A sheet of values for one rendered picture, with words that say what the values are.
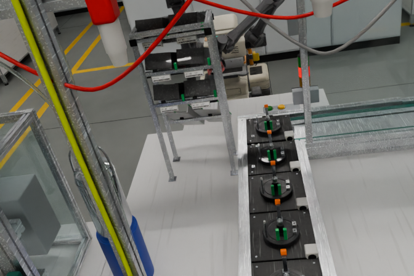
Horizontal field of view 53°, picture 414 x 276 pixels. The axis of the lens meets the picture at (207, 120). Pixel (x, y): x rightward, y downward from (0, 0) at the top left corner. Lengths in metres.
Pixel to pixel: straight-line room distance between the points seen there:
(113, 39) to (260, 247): 1.07
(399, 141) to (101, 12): 1.72
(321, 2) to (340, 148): 1.47
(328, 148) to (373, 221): 0.46
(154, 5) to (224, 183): 3.41
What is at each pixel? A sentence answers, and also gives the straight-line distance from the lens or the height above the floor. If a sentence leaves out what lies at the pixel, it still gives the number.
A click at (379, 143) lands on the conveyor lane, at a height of 0.92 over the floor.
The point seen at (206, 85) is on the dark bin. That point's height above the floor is 1.35.
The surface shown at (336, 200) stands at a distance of 1.96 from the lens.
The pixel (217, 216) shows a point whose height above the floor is 0.86.
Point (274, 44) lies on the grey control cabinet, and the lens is 5.27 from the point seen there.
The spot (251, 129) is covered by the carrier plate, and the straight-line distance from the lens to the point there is 2.26.
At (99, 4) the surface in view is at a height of 2.03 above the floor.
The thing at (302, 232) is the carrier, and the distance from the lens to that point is 1.68.
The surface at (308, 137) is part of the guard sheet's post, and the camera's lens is 2.11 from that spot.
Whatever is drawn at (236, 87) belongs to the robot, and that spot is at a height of 0.88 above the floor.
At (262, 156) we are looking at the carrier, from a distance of 2.02.
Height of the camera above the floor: 2.19
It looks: 31 degrees down
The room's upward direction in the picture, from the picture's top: 12 degrees counter-clockwise
